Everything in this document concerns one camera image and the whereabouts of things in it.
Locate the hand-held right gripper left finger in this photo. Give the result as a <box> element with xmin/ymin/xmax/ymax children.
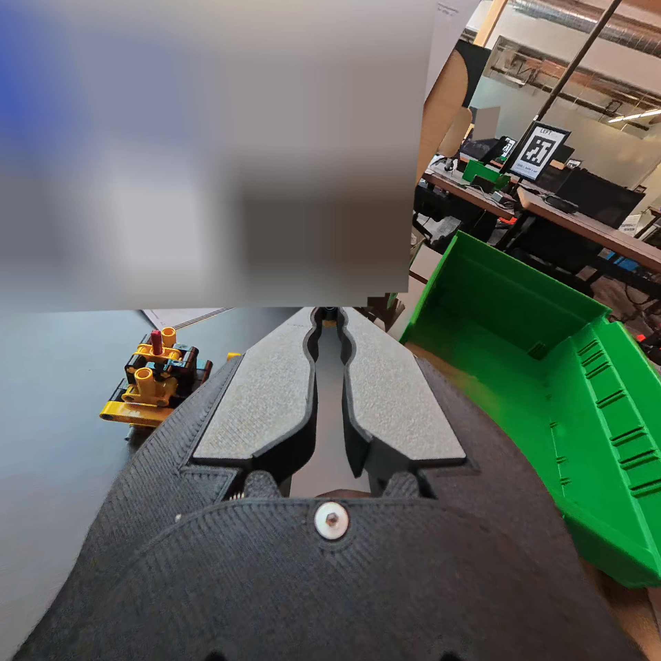
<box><xmin>191</xmin><ymin>307</ymin><xmax>318</xmax><ymax>484</ymax></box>

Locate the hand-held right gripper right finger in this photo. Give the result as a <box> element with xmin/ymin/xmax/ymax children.
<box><xmin>337</xmin><ymin>307</ymin><xmax>469</xmax><ymax>478</ymax></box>

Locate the yellow and black lego model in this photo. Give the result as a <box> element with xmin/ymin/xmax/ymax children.
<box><xmin>99</xmin><ymin>326</ymin><xmax>243</xmax><ymax>429</ymax></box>

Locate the green plastic bin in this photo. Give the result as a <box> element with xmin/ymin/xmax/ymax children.
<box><xmin>399</xmin><ymin>231</ymin><xmax>661</xmax><ymax>589</ymax></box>

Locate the small green bin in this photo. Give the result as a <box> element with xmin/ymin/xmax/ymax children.
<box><xmin>461</xmin><ymin>159</ymin><xmax>512</xmax><ymax>189</ymax></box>

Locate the wooden background desk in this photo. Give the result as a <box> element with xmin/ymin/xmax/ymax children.
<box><xmin>421</xmin><ymin>168</ymin><xmax>661</xmax><ymax>274</ymax></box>

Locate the black computer monitor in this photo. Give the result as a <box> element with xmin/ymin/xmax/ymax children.
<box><xmin>555</xmin><ymin>168</ymin><xmax>646</xmax><ymax>230</ymax></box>

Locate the black and white tag board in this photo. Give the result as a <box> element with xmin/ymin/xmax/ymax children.
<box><xmin>503</xmin><ymin>121</ymin><xmax>571</xmax><ymax>181</ymax></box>

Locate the wooden display board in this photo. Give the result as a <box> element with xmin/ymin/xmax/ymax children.
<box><xmin>417</xmin><ymin>49</ymin><xmax>473</xmax><ymax>184</ymax></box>

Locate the dark metal pole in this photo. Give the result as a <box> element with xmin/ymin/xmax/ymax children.
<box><xmin>534</xmin><ymin>0</ymin><xmax>623</xmax><ymax>125</ymax></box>

